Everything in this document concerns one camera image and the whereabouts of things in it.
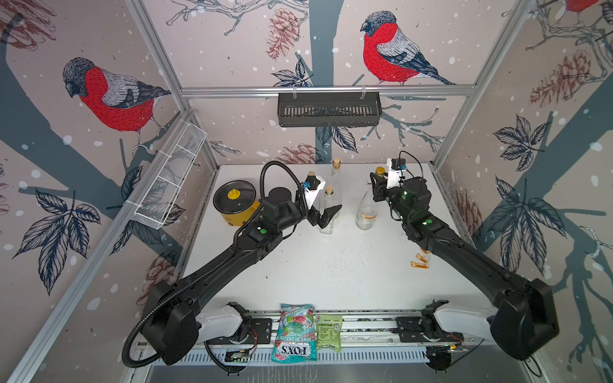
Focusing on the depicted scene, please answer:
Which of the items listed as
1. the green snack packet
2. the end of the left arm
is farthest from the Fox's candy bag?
the end of the left arm

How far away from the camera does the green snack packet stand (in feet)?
2.34

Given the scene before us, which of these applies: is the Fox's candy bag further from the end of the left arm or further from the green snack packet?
the end of the left arm

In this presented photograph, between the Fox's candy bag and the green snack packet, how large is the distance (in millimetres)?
16

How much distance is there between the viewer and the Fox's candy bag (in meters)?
0.70
